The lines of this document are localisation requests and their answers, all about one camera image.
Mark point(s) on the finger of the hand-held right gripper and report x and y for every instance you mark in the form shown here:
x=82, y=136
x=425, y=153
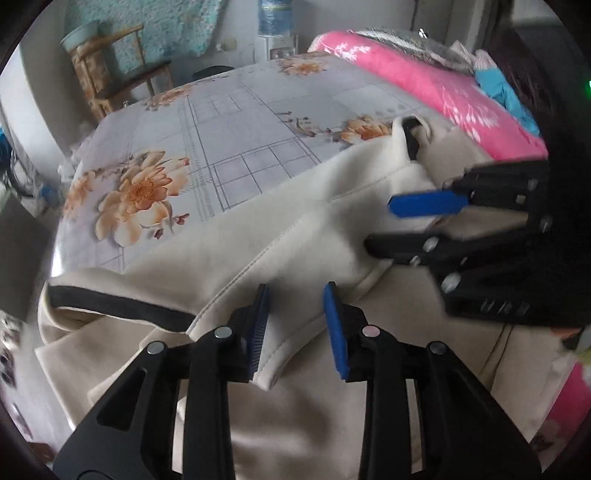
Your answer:
x=425, y=204
x=415, y=247

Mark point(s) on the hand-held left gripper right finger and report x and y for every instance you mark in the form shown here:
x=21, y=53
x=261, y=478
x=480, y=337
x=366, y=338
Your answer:
x=334, y=332

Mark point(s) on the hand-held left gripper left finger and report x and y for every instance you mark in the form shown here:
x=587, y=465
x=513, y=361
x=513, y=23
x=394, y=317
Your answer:
x=258, y=327

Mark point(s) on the beige zip jacket black trim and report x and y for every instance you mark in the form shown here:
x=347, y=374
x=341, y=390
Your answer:
x=300, y=221

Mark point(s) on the light blue cloth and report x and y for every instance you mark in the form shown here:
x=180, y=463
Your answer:
x=503, y=97

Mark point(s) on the pink floral blanket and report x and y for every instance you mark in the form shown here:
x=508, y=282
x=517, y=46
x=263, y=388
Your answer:
x=415, y=74

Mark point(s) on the grey fuzzy blanket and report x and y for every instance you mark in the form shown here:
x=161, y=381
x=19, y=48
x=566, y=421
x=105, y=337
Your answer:
x=406, y=44

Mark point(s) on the floral plastic tablecloth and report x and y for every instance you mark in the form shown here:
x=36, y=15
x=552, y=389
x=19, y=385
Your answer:
x=240, y=120

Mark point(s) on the white water dispenser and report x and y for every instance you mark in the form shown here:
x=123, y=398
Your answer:
x=277, y=46

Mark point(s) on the blue water bottle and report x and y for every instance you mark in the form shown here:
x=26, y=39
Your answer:
x=274, y=18

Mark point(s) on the black cabinet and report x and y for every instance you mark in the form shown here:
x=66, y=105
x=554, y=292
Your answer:
x=23, y=258

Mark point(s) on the wooden chair black seat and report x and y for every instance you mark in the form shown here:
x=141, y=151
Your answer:
x=138, y=78

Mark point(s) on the wooden rack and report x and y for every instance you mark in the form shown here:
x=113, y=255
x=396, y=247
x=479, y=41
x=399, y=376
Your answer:
x=90, y=78

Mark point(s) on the teal plastic basin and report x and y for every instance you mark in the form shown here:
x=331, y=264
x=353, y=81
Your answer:
x=78, y=37

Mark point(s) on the teal floral wall cloth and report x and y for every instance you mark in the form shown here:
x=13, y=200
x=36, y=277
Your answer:
x=161, y=32

